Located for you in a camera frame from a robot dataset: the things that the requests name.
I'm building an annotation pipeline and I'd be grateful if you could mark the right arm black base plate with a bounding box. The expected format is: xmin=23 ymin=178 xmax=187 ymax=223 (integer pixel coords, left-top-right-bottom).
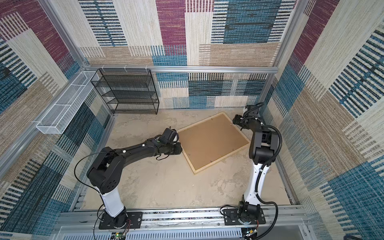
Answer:
xmin=221 ymin=208 xmax=266 ymax=226

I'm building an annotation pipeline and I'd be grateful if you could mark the black wire mesh shelf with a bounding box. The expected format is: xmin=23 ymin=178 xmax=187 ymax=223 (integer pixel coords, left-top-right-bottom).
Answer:
xmin=91 ymin=68 xmax=160 ymax=115

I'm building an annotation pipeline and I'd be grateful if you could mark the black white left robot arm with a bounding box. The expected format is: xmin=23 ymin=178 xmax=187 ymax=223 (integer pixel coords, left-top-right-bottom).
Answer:
xmin=87 ymin=139 xmax=183 ymax=229

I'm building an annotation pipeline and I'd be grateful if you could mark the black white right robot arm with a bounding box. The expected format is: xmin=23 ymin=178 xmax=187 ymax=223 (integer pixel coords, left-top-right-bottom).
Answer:
xmin=233 ymin=115 xmax=283 ymax=225

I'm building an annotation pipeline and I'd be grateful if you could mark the white wire mesh basket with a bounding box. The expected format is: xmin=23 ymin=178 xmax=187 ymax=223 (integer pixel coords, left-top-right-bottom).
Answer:
xmin=36 ymin=71 xmax=96 ymax=135

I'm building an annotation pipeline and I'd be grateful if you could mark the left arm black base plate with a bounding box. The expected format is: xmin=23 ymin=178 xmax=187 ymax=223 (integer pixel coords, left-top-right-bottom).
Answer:
xmin=98 ymin=212 xmax=143 ymax=230

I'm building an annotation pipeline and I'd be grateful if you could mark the brown hardboard backing panel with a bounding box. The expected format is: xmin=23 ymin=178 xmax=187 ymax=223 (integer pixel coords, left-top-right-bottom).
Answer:
xmin=178 ymin=112 xmax=250 ymax=174

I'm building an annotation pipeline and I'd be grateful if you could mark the aluminium front rail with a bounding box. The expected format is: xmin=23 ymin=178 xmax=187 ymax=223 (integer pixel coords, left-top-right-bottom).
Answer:
xmin=53 ymin=205 xmax=310 ymax=240

